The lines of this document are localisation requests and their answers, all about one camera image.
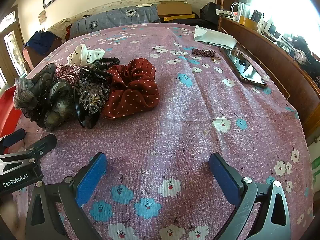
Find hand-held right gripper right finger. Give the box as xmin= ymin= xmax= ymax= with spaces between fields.
xmin=209 ymin=152 xmax=293 ymax=240

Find black bag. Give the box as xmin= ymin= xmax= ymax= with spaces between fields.
xmin=200 ymin=2 xmax=220 ymax=23

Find wooden headboard shelf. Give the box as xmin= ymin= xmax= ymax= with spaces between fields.
xmin=217 ymin=15 xmax=320 ymax=140

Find pink upholstered chair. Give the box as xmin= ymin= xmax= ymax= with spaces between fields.
xmin=22 ymin=46 xmax=34 ymax=72

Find wooden glazed door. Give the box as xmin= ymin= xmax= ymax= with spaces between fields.
xmin=0 ymin=5 xmax=25 ymax=85

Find clear glass pitcher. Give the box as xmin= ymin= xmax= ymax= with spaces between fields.
xmin=230 ymin=2 xmax=250 ymax=22

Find grey gauze scrunchie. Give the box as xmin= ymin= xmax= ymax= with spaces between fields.
xmin=14 ymin=63 xmax=78 ymax=132

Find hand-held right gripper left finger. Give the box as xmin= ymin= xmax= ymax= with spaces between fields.
xmin=25 ymin=152 xmax=108 ymax=240

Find red polka-dot scrunchie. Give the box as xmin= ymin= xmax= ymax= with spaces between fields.
xmin=103 ymin=58 xmax=160 ymax=119

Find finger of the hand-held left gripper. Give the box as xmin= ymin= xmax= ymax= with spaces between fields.
xmin=24 ymin=134 xmax=57 ymax=160
xmin=0 ymin=128 xmax=26 ymax=148

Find beige clothes pile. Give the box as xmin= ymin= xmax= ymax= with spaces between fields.
xmin=47 ymin=18 xmax=73 ymax=40

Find black smartphone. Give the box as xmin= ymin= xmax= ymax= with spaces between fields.
xmin=223 ymin=49 xmax=267 ymax=88

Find black fluffy cloth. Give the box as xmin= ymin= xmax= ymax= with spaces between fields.
xmin=291 ymin=36 xmax=320 ymax=78

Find black sequined hair clip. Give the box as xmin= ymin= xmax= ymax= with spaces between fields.
xmin=74 ymin=66 xmax=113 ymax=129

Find white dotted scrunchie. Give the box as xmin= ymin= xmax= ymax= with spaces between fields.
xmin=67 ymin=44 xmax=105 ymax=66

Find blue-grey folded quilt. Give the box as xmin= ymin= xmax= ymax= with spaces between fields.
xmin=69 ymin=5 xmax=160 ymax=39

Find brown leaf hair clip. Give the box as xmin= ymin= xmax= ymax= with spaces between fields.
xmin=191 ymin=47 xmax=217 ymax=57

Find pink floral bedsheet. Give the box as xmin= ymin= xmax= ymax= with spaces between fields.
xmin=12 ymin=23 xmax=314 ymax=240

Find brown cardboard box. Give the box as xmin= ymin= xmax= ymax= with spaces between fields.
xmin=157 ymin=1 xmax=196 ymax=22

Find dark blue garment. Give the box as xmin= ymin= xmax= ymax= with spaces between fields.
xmin=24 ymin=30 xmax=57 ymax=54

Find white paper sheets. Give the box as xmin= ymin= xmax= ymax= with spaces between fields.
xmin=194 ymin=25 xmax=237 ymax=50

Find red box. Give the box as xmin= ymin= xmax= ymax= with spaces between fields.
xmin=0 ymin=85 xmax=25 ymax=138

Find red plaid scrunchie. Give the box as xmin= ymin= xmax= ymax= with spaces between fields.
xmin=55 ymin=64 xmax=82 ymax=85

